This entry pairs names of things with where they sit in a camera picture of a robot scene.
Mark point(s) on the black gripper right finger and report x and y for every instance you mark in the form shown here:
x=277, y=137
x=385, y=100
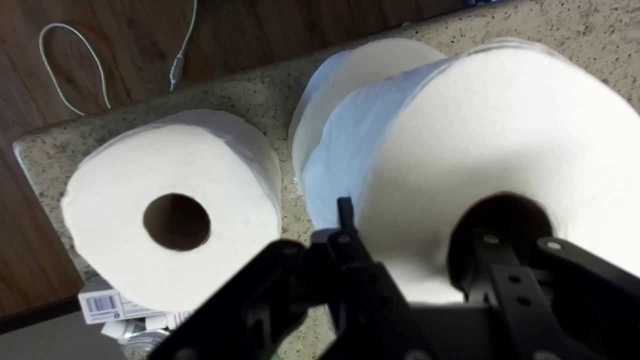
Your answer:
x=553, y=301

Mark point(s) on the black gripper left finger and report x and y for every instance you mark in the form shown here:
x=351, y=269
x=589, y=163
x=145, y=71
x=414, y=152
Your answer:
x=321, y=293

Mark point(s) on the white tissue roll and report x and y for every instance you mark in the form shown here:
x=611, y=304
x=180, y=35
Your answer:
x=501, y=133
x=347, y=81
x=106, y=200

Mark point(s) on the crumpled clear wrapper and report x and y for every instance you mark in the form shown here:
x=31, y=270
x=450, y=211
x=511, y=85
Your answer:
x=133, y=331

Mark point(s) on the white toothpaste box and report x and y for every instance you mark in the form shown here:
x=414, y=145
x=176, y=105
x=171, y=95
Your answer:
x=106, y=307

